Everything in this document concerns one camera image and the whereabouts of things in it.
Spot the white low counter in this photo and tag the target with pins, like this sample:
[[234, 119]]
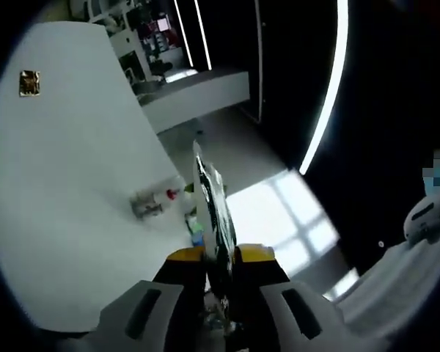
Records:
[[205, 95]]

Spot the white wearable device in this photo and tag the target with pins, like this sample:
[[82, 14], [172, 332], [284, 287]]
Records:
[[425, 220]]

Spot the thin ceiling light strip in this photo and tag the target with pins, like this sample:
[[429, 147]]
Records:
[[185, 36], [203, 36]]

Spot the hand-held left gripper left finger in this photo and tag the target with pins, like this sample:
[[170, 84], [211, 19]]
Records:
[[176, 278]]

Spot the gold skincare sachet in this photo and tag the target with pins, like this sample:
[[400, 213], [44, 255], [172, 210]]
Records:
[[29, 83]]

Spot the small bright monitor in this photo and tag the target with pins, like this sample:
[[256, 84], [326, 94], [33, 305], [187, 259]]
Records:
[[163, 25]]

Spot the square clear-cap skincare bottle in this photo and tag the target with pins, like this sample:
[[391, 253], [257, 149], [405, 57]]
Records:
[[146, 207]]

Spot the green skincare sachet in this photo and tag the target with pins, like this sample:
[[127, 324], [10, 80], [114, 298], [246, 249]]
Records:
[[212, 205]]

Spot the wide ceiling light strip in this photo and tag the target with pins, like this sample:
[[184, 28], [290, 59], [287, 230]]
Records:
[[342, 18]]

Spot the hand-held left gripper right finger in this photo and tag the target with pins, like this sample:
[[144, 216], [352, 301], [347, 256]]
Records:
[[264, 271]]

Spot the blue plastic bag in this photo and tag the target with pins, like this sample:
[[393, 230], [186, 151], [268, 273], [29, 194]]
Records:
[[198, 241]]

